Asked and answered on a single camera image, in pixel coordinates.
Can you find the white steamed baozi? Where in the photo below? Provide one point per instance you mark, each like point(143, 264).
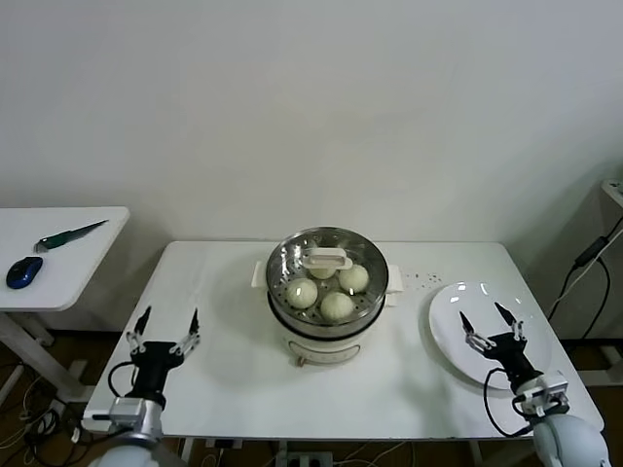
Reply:
point(302, 294)
point(322, 273)
point(337, 307)
point(354, 279)

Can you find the black under-table control box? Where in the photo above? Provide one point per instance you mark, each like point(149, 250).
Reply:
point(229, 443)

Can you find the perforated steel steamer basket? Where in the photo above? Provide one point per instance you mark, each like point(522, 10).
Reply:
point(394, 277)

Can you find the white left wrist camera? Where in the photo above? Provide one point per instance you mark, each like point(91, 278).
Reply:
point(97, 423)

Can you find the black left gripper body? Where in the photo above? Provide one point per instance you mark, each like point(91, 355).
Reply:
point(153, 357)

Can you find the white floor power strip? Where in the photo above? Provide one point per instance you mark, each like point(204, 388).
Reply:
point(306, 459)

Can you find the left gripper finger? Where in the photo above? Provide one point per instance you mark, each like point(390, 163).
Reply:
point(194, 333)
point(138, 333)

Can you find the blue black computer mouse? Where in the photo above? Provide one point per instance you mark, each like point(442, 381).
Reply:
point(24, 271)

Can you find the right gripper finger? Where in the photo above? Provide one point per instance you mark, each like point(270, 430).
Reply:
point(517, 333)
point(474, 338)

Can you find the round glass pot lid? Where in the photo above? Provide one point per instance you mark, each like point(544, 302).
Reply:
point(327, 258)

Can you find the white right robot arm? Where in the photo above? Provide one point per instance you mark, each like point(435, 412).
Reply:
point(569, 440)

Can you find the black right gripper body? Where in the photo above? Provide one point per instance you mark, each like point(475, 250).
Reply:
point(511, 350)

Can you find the white side table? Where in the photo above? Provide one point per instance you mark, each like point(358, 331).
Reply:
point(87, 272)

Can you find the large white plate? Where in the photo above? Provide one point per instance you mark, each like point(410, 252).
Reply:
point(448, 311)

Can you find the cream electric cooking pot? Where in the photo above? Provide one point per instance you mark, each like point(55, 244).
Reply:
point(321, 348)

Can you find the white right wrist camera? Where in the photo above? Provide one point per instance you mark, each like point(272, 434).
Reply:
point(556, 389)

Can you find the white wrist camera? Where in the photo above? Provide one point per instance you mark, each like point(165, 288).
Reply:
point(97, 423)
point(556, 389)

